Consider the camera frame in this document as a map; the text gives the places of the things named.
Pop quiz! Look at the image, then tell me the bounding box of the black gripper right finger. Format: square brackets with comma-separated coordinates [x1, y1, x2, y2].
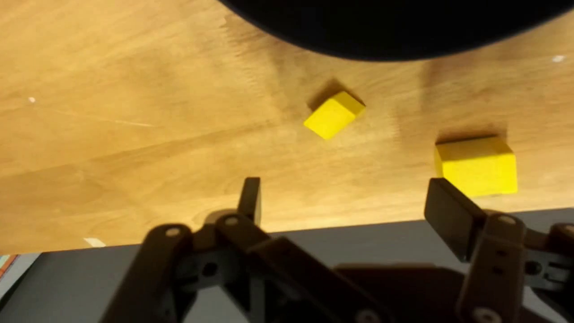
[424, 175, 574, 323]

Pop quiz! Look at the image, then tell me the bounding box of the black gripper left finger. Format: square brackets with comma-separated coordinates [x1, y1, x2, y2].
[98, 175, 385, 323]

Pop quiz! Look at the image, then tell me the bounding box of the large yellow wooden block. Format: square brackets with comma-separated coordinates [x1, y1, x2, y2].
[435, 134, 521, 198]

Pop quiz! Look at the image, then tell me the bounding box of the small yellow wooden block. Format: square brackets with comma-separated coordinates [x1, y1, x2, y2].
[302, 89, 369, 141]

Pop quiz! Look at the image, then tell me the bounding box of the black round bowl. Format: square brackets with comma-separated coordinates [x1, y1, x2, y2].
[218, 0, 574, 62]

